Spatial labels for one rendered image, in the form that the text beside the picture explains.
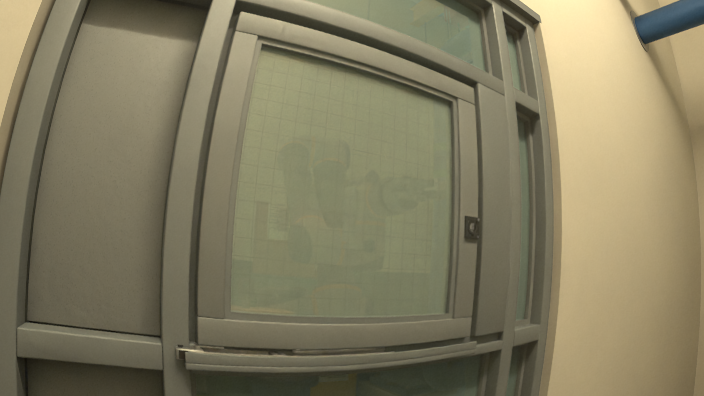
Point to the grey window frame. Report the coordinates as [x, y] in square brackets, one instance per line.
[104, 181]

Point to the blue pipe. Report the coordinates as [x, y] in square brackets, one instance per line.
[668, 21]

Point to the dark square lock plate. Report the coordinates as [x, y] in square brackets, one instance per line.
[472, 228]

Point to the grey casement stay bar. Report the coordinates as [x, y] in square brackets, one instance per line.
[330, 358]

